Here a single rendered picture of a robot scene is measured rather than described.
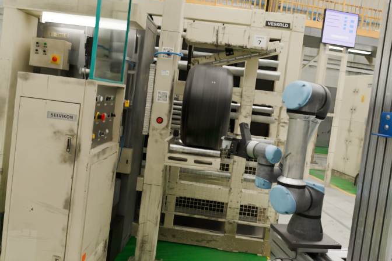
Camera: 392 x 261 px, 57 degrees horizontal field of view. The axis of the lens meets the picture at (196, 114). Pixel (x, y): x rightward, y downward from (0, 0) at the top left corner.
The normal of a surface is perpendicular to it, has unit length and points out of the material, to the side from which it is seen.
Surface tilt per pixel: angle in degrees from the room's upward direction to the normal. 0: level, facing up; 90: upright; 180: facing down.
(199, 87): 64
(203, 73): 41
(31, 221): 90
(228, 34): 90
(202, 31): 90
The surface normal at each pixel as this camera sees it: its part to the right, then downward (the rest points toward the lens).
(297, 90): -0.77, -0.19
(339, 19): 0.19, 0.07
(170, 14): -0.07, 0.04
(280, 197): -0.80, 0.07
